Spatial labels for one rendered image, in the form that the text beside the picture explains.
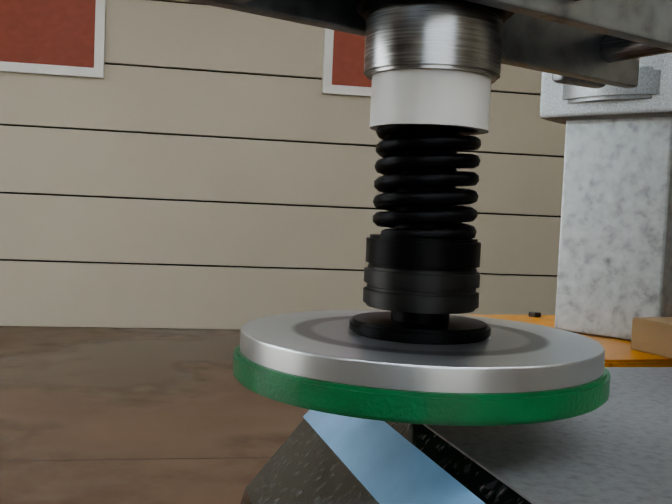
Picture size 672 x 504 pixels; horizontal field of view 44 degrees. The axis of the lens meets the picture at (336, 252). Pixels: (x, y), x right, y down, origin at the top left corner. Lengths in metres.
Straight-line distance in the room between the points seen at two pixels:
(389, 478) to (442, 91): 0.22
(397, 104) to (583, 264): 1.05
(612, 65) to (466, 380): 0.35
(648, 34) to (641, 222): 0.93
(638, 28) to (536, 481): 0.27
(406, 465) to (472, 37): 0.25
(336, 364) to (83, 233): 6.13
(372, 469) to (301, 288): 6.05
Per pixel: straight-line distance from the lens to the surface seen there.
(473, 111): 0.47
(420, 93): 0.46
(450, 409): 0.40
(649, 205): 1.44
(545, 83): 1.51
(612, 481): 0.45
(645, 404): 0.63
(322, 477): 0.57
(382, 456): 0.52
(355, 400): 0.40
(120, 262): 6.50
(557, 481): 0.43
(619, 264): 1.46
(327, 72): 6.60
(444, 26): 0.47
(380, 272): 0.47
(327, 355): 0.41
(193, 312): 6.51
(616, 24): 0.52
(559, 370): 0.43
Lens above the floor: 0.98
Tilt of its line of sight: 3 degrees down
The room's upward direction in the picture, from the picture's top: 2 degrees clockwise
